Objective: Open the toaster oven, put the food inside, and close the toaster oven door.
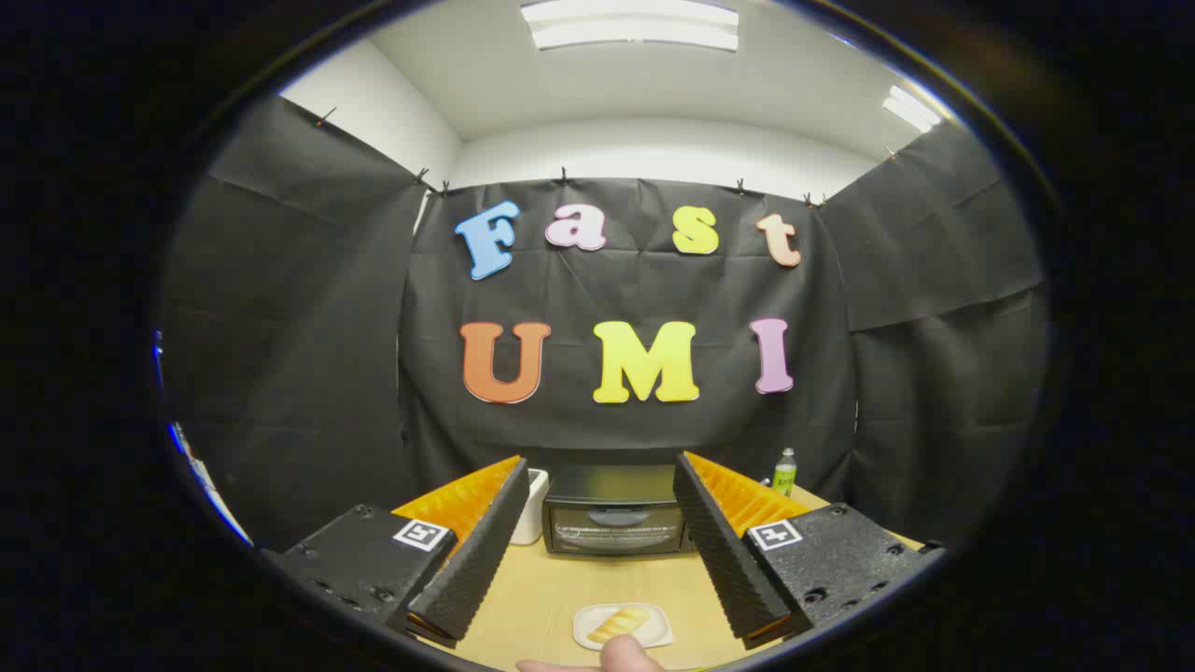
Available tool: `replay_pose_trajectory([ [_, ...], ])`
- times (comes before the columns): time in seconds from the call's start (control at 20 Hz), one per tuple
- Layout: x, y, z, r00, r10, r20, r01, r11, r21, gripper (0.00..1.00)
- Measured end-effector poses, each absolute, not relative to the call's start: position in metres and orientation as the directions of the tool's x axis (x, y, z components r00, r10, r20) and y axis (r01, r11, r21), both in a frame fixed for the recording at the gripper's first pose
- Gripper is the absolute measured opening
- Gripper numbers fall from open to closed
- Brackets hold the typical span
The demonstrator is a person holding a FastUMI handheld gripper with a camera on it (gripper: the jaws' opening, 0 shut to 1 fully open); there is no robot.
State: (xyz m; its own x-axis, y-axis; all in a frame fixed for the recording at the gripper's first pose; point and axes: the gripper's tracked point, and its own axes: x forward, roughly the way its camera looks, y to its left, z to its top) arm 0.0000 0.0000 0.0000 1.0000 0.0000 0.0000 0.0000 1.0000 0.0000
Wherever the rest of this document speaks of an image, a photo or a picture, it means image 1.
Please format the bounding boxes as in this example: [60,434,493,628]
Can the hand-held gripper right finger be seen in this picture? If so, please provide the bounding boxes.
[672,452,946,651]

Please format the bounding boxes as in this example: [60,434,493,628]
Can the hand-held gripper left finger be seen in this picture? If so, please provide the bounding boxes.
[261,455,531,650]

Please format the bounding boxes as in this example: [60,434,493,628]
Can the black toaster oven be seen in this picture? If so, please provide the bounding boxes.
[541,465,697,558]

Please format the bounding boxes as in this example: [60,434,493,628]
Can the golden bread roll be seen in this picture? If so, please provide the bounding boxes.
[586,606,650,645]

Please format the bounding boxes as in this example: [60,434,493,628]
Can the white pop-up toaster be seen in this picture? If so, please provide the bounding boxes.
[511,469,550,546]

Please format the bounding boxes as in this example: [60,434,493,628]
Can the white rectangular plate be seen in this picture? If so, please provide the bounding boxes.
[572,602,675,651]

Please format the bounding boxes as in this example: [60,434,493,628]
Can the small ceiling light panel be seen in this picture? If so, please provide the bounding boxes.
[882,86,942,133]

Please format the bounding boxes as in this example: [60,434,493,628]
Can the long ceiling light panel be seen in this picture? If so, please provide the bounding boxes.
[520,0,740,52]

